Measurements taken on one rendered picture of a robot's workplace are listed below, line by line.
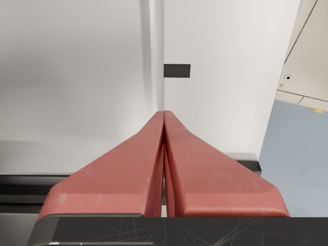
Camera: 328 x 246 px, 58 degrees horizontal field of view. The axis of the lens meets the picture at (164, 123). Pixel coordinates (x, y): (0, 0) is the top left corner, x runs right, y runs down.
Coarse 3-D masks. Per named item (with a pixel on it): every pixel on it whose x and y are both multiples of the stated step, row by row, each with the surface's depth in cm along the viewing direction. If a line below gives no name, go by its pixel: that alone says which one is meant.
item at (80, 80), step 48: (0, 0) 28; (48, 0) 28; (96, 0) 28; (144, 0) 28; (0, 48) 31; (48, 48) 31; (96, 48) 31; (144, 48) 31; (0, 96) 35; (48, 96) 35; (96, 96) 35; (144, 96) 35; (0, 144) 39; (48, 144) 39; (96, 144) 39
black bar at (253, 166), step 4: (244, 164) 40; (248, 164) 40; (252, 164) 40; (256, 164) 40; (248, 168) 39; (252, 168) 39; (256, 168) 39; (260, 168) 39; (256, 172) 39; (260, 172) 39; (24, 176) 40; (28, 176) 40; (32, 176) 40; (36, 176) 40; (40, 176) 40; (44, 176) 40; (48, 176) 40; (52, 176) 40; (56, 176) 40; (60, 176) 40; (64, 176) 40; (68, 176) 40; (260, 176) 40
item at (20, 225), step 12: (0, 204) 44; (12, 204) 44; (24, 204) 44; (36, 204) 44; (0, 216) 48; (12, 216) 48; (24, 216) 48; (36, 216) 48; (0, 228) 50; (12, 228) 50; (24, 228) 50; (0, 240) 52; (12, 240) 52; (24, 240) 52
